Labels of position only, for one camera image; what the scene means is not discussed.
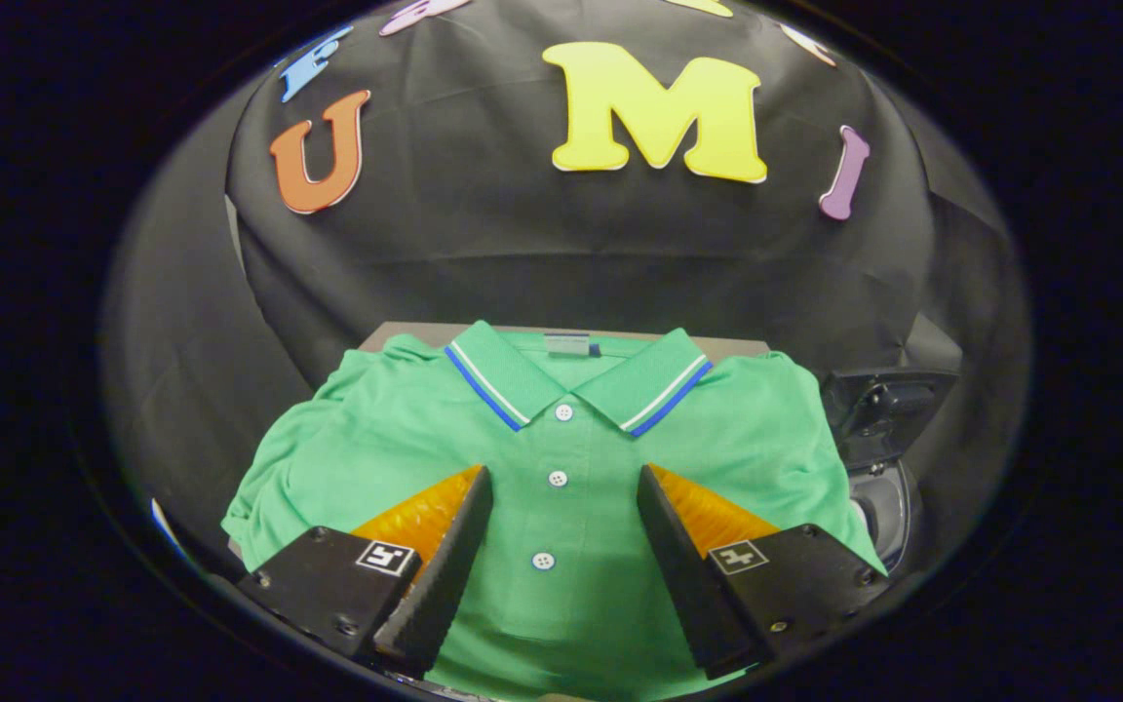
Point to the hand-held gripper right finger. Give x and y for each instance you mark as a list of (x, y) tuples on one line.
[(683, 585)]

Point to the beige cabinet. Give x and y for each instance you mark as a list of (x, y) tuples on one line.
[(445, 331)]

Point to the green polo shirt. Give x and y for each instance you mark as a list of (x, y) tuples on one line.
[(406, 429)]

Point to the dark washing machine lid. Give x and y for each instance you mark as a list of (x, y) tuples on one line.
[(883, 405)]

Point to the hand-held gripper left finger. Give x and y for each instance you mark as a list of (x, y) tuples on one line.
[(440, 585)]

